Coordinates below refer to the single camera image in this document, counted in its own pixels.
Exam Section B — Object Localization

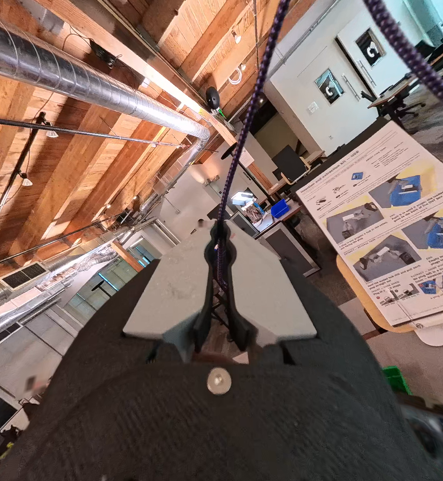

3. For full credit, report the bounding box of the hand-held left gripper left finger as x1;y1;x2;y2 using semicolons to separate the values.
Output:
122;221;223;362

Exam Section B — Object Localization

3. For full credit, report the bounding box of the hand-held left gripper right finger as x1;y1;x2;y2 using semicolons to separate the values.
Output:
225;221;318;362

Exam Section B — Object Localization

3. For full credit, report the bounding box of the purple braided usb cable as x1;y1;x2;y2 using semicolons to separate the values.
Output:
212;0;443;286

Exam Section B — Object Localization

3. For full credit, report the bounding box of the green plastic bin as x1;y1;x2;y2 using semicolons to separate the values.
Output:
381;366;413;396

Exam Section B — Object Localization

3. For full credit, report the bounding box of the grey metal cabinet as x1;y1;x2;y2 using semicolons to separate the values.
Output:
229;210;321;279

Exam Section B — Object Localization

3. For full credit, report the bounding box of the small blue storage bin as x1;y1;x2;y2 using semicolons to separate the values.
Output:
270;199;292;219

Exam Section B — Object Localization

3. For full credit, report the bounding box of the black monitor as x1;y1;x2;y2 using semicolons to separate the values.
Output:
271;145;308;182

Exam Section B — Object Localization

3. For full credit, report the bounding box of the printed instruction sheet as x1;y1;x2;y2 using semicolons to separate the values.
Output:
296;121;443;327

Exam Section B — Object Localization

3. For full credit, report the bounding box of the black logo sign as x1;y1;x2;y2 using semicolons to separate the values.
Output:
315;68;345;105
355;28;386;67

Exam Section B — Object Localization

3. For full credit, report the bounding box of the silver duct with vent grilles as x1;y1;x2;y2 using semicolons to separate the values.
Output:
0;244;158;340

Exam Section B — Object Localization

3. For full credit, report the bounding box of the silver spiral ventilation duct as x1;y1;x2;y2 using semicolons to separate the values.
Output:
0;17;211;177

